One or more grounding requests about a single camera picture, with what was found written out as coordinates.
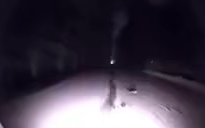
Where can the distant street lamp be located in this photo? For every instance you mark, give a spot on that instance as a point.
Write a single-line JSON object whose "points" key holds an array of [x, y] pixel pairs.
{"points": [[112, 61]]}

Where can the pale paved path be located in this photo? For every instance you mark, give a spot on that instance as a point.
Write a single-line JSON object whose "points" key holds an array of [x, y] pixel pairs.
{"points": [[90, 100]]}

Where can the pale kerb strip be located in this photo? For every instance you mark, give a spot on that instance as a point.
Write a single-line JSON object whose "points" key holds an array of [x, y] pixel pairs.
{"points": [[176, 79]]}

